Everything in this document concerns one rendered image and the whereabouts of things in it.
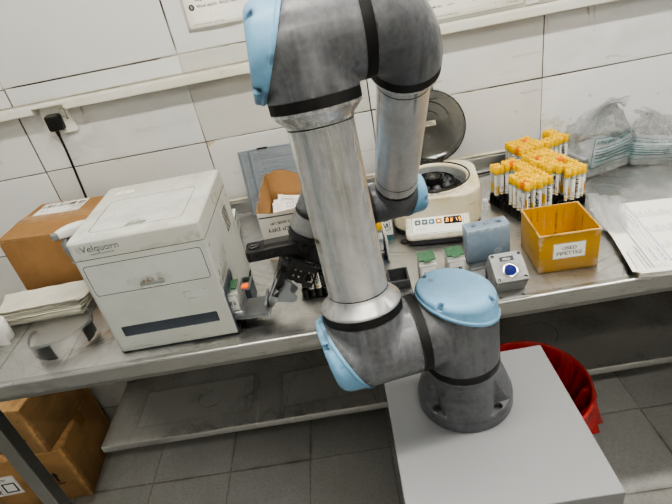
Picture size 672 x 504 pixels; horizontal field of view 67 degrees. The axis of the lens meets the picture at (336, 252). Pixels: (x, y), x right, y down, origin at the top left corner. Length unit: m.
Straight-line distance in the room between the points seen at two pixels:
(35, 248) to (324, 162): 1.15
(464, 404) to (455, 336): 0.13
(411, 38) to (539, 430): 0.59
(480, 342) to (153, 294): 0.70
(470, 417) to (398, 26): 0.56
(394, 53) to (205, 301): 0.71
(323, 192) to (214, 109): 1.03
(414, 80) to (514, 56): 1.01
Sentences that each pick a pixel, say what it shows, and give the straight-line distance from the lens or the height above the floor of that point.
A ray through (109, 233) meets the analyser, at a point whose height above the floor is 1.17.
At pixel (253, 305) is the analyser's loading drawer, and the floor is 0.91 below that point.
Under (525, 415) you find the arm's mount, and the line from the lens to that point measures 0.88.
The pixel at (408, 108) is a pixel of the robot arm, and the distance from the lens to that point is 0.72.
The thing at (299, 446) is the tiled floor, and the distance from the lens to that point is 2.06.
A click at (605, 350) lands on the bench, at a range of 1.96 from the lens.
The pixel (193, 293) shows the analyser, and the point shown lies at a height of 1.01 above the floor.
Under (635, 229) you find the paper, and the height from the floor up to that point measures 0.89.
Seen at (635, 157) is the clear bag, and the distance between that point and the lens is 1.74.
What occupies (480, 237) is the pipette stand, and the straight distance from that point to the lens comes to 1.22.
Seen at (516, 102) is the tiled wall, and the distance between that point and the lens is 1.71.
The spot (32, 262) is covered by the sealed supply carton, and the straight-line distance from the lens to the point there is 1.67.
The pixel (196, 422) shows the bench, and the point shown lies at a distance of 1.92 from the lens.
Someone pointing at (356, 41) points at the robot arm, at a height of 1.49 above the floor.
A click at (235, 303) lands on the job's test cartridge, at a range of 1.16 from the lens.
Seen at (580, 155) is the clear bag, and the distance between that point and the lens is 1.67.
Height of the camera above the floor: 1.59
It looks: 31 degrees down
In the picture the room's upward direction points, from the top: 12 degrees counter-clockwise
